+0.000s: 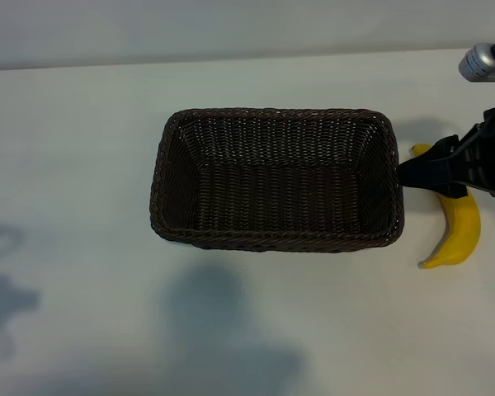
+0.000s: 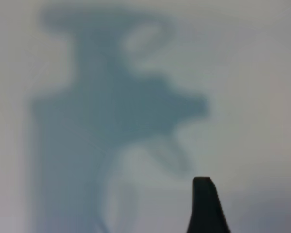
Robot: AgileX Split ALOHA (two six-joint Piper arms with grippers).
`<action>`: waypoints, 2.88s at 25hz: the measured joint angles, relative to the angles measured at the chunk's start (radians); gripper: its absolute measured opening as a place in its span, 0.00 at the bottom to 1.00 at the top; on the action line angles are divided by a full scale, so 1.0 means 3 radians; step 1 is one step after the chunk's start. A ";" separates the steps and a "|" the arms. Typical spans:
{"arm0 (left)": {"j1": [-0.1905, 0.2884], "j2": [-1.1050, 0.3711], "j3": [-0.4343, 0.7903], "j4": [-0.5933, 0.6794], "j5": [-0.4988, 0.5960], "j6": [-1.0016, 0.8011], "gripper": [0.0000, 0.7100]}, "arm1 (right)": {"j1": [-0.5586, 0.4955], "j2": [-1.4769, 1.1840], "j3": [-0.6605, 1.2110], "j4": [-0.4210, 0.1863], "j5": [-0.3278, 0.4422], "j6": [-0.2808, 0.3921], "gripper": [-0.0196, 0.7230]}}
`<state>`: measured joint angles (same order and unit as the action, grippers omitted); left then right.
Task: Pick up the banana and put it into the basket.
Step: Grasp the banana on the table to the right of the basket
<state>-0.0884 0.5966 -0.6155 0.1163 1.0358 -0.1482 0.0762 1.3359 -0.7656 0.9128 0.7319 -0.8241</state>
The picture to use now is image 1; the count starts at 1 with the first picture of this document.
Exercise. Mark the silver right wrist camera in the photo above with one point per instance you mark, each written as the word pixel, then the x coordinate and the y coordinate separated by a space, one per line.
pixel 476 62

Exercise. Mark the yellow banana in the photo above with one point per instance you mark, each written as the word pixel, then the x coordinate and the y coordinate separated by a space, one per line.
pixel 462 231

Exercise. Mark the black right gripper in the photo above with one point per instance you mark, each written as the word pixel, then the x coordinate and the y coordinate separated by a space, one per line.
pixel 486 156

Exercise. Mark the dark brown wicker basket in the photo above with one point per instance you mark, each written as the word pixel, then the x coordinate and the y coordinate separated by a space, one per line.
pixel 272 185

